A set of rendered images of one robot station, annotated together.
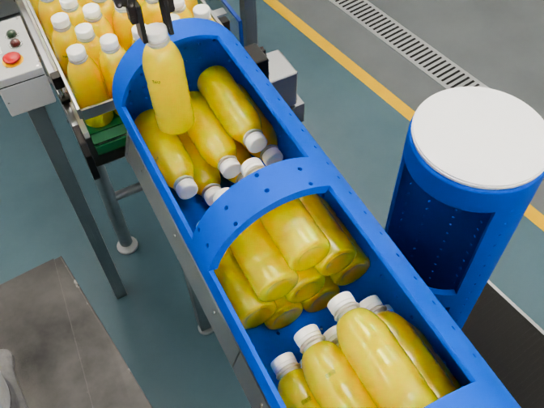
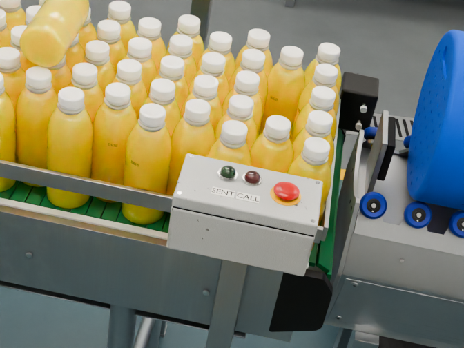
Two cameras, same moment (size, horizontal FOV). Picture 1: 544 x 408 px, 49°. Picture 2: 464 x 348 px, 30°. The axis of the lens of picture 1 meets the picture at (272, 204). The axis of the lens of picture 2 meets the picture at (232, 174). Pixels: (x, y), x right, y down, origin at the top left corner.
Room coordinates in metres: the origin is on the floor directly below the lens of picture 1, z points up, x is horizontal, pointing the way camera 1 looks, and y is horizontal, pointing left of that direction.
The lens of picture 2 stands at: (0.64, 1.39, 1.86)
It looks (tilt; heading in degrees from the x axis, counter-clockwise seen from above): 39 degrees down; 298
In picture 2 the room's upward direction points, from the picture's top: 10 degrees clockwise
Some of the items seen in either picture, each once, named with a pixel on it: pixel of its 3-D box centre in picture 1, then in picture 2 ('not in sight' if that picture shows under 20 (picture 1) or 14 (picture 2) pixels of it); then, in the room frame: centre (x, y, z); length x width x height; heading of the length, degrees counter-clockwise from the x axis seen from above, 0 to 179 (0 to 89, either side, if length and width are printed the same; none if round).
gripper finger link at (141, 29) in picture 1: (139, 20); not in sight; (0.81, 0.20, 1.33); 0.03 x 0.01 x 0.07; 26
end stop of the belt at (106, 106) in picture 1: (165, 85); (331, 158); (1.07, 0.24, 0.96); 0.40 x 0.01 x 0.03; 116
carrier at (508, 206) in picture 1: (436, 252); not in sight; (0.82, -0.42, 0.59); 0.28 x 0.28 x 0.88
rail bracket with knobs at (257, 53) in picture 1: (248, 71); (354, 106); (1.13, 0.05, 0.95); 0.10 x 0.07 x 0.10; 116
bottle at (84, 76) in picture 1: (88, 88); (303, 199); (1.04, 0.41, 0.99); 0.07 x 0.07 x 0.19
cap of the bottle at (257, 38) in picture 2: not in sight; (258, 39); (1.28, 0.20, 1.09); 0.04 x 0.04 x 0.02
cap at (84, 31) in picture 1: (84, 31); (277, 127); (1.11, 0.40, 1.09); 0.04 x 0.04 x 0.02
